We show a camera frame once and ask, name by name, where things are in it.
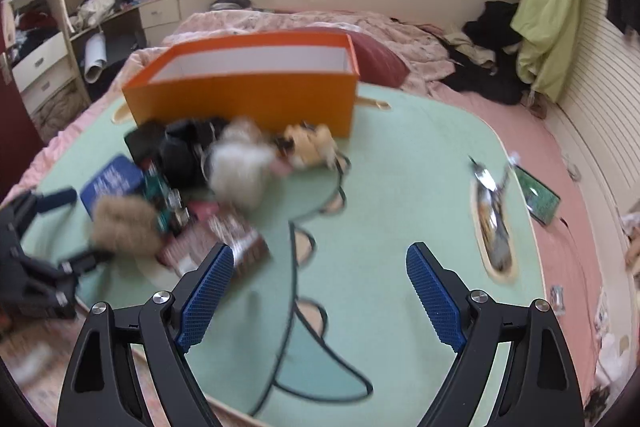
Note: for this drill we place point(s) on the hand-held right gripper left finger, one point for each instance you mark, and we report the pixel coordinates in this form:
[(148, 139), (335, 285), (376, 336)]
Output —
[(207, 297)]

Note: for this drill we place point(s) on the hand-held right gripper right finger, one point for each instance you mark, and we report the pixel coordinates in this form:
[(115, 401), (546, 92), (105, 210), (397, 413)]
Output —
[(432, 297)]

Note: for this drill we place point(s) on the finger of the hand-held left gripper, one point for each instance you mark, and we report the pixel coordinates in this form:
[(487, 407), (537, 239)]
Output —
[(55, 200), (85, 263)]

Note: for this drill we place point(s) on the tan fluffy pompom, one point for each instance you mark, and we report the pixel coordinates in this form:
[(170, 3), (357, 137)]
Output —
[(125, 224)]

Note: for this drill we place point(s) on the blue zip case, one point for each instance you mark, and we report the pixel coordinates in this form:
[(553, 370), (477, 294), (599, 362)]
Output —
[(112, 179)]

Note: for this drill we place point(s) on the brown snack packet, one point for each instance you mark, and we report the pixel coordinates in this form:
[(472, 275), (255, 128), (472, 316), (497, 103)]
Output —
[(230, 232)]

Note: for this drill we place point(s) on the green foil packets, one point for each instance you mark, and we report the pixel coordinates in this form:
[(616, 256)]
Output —
[(157, 192)]

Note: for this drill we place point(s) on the white fluffy pompom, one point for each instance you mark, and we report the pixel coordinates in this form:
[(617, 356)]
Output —
[(235, 172)]

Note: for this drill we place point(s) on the black pouch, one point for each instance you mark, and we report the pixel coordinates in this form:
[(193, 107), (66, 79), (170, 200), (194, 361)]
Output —
[(180, 157)]

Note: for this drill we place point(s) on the orange cardboard box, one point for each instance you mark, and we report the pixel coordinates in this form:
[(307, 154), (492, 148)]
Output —
[(240, 102)]

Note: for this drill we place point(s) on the green cartoon desktop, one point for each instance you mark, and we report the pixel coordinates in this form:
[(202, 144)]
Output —
[(400, 187)]

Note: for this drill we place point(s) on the silver snack packet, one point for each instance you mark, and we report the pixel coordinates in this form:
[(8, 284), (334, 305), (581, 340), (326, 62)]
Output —
[(492, 227)]

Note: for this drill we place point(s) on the dark red door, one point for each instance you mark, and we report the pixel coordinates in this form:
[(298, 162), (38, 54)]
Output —
[(17, 97)]

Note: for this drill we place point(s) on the white drawer unit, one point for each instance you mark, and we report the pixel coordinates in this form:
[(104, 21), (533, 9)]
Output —
[(40, 72)]

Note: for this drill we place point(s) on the thin silver stick sachet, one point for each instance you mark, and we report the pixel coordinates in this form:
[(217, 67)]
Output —
[(506, 179)]

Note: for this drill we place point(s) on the smartphone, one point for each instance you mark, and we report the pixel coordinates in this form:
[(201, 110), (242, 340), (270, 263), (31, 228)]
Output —
[(539, 197)]

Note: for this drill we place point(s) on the pink bed sheet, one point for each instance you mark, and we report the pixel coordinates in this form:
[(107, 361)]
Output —
[(565, 232)]

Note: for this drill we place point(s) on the white paper roll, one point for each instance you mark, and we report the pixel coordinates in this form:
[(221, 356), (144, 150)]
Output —
[(95, 54)]

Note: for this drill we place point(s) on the white shelf unit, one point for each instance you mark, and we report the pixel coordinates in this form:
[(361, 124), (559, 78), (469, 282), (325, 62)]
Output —
[(62, 7)]

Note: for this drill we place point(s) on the white cloth bag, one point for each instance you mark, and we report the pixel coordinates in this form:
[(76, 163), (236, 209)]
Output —
[(97, 7)]

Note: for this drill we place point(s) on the white drawer cabinet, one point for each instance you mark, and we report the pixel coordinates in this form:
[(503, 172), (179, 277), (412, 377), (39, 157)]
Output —
[(160, 12)]

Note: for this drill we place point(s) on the black clothes pile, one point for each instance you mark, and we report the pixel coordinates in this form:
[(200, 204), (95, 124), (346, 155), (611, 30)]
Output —
[(485, 77)]

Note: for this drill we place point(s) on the dark red pillow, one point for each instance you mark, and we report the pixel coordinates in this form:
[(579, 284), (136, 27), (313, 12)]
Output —
[(380, 62)]

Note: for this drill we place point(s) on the beige garment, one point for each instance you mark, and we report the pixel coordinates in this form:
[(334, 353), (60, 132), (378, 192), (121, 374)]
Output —
[(470, 47)]

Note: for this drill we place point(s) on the pink printed quilt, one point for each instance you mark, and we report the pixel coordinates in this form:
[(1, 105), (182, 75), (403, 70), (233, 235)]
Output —
[(400, 32)]

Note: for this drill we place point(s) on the grey folded garment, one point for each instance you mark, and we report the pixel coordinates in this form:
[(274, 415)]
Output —
[(232, 1)]

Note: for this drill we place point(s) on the light green hanging cloth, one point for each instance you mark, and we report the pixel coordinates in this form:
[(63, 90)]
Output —
[(550, 7)]

